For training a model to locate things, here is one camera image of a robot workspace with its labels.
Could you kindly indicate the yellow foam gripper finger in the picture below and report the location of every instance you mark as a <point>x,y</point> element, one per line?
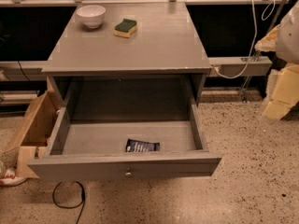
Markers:
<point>282,92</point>

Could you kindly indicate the dark blue rxbar wrapper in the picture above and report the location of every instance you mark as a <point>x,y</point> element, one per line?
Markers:
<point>141,146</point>

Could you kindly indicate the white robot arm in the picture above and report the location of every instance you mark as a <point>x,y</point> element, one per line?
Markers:
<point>288,34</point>

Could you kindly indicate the metal drawer knob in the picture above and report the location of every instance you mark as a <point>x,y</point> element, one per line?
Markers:
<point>128,173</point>

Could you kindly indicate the grey cabinet with counter top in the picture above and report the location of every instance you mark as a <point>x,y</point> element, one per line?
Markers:
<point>163,60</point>

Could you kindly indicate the grey open top drawer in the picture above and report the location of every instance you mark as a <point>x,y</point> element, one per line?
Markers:
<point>88,142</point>

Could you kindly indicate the metal pole stand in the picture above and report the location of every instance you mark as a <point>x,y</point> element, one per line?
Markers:
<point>275,40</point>

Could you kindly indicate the green and yellow sponge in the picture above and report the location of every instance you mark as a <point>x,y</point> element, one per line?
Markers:
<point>126,28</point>

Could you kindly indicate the white ceramic bowl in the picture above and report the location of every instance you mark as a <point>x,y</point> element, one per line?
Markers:
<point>92,16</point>

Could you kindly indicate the cardboard box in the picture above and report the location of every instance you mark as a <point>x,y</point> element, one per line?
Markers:
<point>33,134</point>

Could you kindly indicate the red and white cloth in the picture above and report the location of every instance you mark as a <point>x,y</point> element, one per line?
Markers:
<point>8,176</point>

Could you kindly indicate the grey wall rail shelf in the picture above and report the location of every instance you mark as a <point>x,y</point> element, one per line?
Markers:
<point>239,66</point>

